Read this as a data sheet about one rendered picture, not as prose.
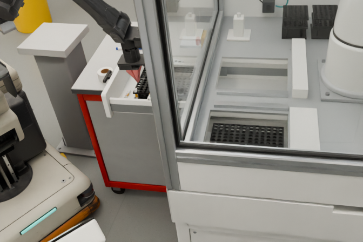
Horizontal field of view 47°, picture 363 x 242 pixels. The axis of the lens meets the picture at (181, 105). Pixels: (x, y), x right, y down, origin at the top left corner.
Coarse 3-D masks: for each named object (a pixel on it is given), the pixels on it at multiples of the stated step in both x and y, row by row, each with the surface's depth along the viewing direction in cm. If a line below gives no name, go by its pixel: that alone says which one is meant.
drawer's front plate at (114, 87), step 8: (120, 72) 161; (112, 80) 154; (120, 80) 162; (104, 88) 151; (112, 88) 154; (120, 88) 162; (104, 96) 148; (112, 96) 154; (104, 104) 150; (112, 112) 155
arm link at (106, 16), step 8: (72, 0) 123; (80, 0) 121; (88, 0) 122; (96, 0) 124; (88, 8) 125; (96, 8) 124; (104, 8) 127; (112, 8) 129; (96, 16) 128; (104, 16) 127; (112, 16) 129; (120, 16) 133; (104, 24) 130; (112, 24) 130; (120, 24) 133; (128, 24) 135; (120, 32) 132
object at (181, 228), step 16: (176, 224) 120; (192, 224) 118; (192, 240) 124; (208, 240) 123; (224, 240) 121; (240, 240) 120; (256, 240) 118; (272, 240) 117; (288, 240) 115; (304, 240) 113; (320, 240) 111; (336, 240) 110
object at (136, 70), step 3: (120, 66) 146; (123, 66) 146; (126, 66) 145; (129, 66) 145; (132, 66) 146; (135, 66) 146; (138, 66) 146; (141, 66) 151; (120, 69) 147; (123, 69) 146; (126, 69) 146; (129, 69) 146; (132, 69) 146; (135, 69) 145; (138, 69) 146; (135, 72) 147; (138, 72) 147; (135, 75) 148; (138, 75) 152; (138, 78) 151; (138, 81) 152
